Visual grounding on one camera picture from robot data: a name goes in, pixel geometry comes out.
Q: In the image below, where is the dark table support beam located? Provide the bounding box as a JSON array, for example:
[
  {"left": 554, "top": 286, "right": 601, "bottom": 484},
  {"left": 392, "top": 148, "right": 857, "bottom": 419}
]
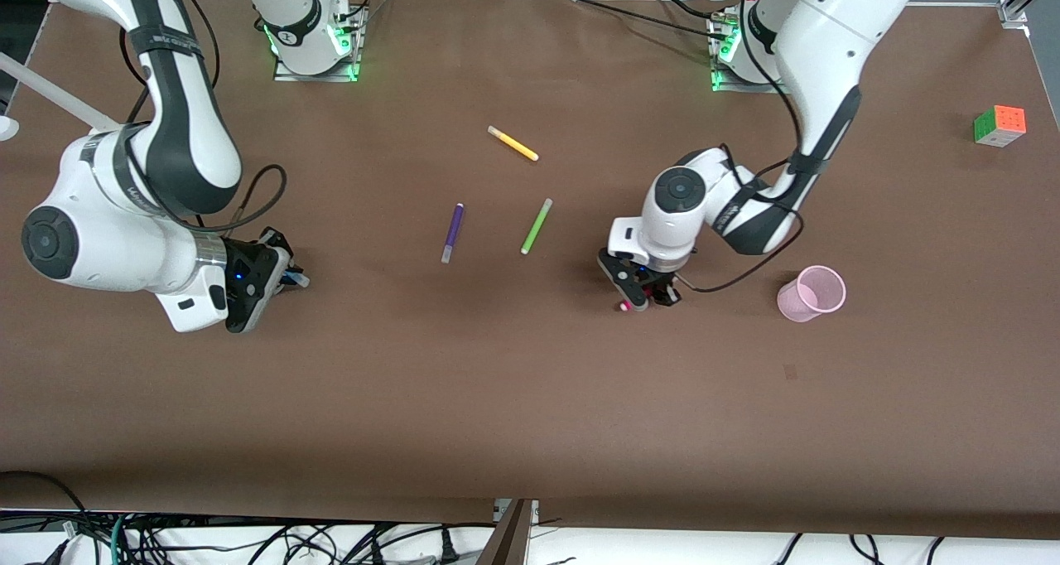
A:
[{"left": 476, "top": 499, "right": 539, "bottom": 565}]

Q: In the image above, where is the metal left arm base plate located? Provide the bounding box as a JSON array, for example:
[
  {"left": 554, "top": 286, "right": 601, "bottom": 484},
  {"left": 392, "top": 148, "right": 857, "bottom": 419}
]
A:
[{"left": 711, "top": 10, "right": 797, "bottom": 95}]

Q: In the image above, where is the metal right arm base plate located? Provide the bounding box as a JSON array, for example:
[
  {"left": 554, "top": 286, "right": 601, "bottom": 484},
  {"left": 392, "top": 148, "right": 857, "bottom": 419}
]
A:
[{"left": 273, "top": 2, "right": 363, "bottom": 83}]

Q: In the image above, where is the brown table cover sheet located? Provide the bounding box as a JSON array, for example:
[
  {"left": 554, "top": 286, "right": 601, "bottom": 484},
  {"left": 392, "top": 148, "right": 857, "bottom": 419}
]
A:
[{"left": 0, "top": 0, "right": 1060, "bottom": 541}]

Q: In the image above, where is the translucent pink plastic cup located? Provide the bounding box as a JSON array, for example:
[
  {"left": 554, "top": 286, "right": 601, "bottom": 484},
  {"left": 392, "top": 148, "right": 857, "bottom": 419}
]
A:
[{"left": 777, "top": 265, "right": 847, "bottom": 324}]

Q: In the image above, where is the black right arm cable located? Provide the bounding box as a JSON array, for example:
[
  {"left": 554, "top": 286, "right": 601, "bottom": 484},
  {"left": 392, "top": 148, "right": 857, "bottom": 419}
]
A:
[{"left": 120, "top": 0, "right": 288, "bottom": 234}]

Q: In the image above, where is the colourful puzzle cube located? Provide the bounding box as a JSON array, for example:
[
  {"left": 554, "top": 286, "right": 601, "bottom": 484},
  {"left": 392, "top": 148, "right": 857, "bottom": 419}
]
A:
[{"left": 974, "top": 105, "right": 1027, "bottom": 148}]

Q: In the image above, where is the white desk stand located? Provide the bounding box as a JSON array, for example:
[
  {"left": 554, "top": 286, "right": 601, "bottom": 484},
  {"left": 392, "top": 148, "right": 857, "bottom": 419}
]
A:
[{"left": 0, "top": 51, "right": 121, "bottom": 141}]

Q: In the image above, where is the thick black floor cable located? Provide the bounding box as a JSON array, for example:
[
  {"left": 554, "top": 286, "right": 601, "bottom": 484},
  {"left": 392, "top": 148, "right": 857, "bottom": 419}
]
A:
[{"left": 0, "top": 470, "right": 88, "bottom": 549}]

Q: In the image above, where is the purple marker pen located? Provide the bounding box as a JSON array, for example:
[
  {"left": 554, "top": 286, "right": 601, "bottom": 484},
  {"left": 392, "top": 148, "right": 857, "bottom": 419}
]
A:
[{"left": 441, "top": 203, "right": 465, "bottom": 264}]

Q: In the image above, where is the yellow marker pen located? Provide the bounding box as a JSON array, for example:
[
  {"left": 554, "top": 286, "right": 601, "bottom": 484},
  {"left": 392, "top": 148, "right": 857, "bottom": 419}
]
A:
[{"left": 487, "top": 125, "right": 540, "bottom": 162}]

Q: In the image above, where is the black base power cable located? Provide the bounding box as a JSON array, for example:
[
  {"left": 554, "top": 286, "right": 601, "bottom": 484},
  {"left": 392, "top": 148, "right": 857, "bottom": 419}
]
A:
[{"left": 563, "top": 0, "right": 730, "bottom": 42}]

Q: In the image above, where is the green marker pen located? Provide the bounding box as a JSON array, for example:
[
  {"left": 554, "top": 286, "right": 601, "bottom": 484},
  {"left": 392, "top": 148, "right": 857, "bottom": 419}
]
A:
[{"left": 520, "top": 198, "right": 553, "bottom": 256}]

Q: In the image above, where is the black plug floor cable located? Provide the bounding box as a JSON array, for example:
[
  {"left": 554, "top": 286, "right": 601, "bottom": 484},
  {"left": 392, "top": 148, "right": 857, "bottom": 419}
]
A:
[{"left": 364, "top": 522, "right": 465, "bottom": 565}]

